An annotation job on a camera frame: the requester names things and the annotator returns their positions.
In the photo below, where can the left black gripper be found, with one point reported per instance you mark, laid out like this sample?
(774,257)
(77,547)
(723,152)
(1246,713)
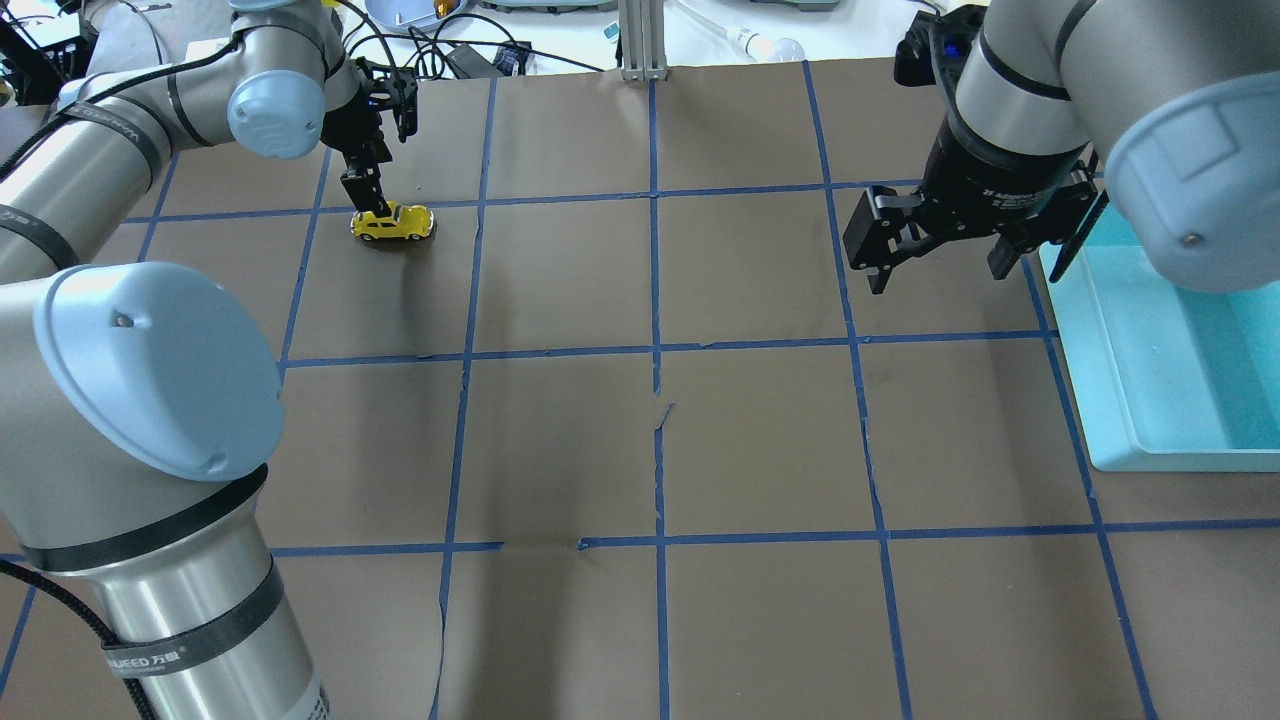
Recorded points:
(349,124)

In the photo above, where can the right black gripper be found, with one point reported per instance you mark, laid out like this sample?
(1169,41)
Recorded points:
(985,178)

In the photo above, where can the yellow beetle toy car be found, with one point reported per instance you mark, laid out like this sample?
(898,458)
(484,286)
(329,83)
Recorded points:
(404,222)

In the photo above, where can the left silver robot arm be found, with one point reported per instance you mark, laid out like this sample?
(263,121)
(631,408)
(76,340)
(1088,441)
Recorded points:
(141,403)

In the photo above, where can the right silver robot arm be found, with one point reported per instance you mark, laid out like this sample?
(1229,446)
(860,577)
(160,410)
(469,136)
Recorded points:
(1056,111)

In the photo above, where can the blue plate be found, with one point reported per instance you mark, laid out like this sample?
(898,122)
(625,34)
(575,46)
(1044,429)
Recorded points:
(396,16)

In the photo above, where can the black power adapter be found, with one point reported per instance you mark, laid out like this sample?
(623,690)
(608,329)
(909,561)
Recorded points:
(509,59)

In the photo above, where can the teal plastic bin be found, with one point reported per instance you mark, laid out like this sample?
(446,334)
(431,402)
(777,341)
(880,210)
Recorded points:
(1167,379)

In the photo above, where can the white light bulb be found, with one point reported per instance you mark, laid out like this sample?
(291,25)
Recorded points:
(767,49)

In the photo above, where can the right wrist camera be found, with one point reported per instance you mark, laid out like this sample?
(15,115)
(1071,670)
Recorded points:
(934,50)

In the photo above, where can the aluminium frame post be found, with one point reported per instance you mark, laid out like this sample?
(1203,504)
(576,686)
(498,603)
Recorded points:
(642,41)

